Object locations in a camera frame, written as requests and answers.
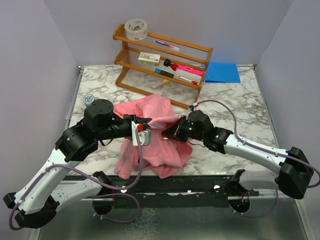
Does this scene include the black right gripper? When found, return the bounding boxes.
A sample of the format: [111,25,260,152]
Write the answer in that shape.
[164,115,206,142]

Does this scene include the pink zip jacket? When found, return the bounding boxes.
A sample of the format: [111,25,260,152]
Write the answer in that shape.
[114,94,193,179]

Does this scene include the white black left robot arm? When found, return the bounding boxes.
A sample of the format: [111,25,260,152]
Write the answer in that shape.
[3,99,151,231]

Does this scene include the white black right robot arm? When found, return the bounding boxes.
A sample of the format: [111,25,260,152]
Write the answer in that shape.
[162,110,314,200]

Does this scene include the yellow pink glue stick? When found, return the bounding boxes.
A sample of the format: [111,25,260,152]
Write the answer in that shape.
[152,79,169,89]

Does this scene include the blue black marker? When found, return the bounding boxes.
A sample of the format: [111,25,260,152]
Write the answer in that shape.
[154,68,174,78]

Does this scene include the white red pen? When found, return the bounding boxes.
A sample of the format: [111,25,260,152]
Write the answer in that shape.
[173,76,199,86]

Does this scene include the wooden three-tier shelf rack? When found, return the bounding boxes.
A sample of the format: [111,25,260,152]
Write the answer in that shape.
[112,24,213,108]

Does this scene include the blue white paint jar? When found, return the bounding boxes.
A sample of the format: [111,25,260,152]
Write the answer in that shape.
[82,94,96,107]

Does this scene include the white staples box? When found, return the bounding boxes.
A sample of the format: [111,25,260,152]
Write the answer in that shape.
[138,52,161,67]

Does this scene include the pink highlighter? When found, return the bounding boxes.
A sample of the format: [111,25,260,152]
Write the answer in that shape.
[177,64,204,77]

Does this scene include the blue folder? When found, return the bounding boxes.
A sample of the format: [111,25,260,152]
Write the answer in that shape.
[204,61,241,84]

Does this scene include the red clear pen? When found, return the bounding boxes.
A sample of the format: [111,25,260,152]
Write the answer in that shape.
[154,39,180,52]

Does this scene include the clear tape roll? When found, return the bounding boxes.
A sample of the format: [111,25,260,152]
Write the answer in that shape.
[124,18,148,41]

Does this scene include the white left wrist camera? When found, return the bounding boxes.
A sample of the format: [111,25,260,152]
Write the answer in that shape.
[131,121,151,146]

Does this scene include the black metal base rail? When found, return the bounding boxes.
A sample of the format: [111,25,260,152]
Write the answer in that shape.
[82,172,261,209]

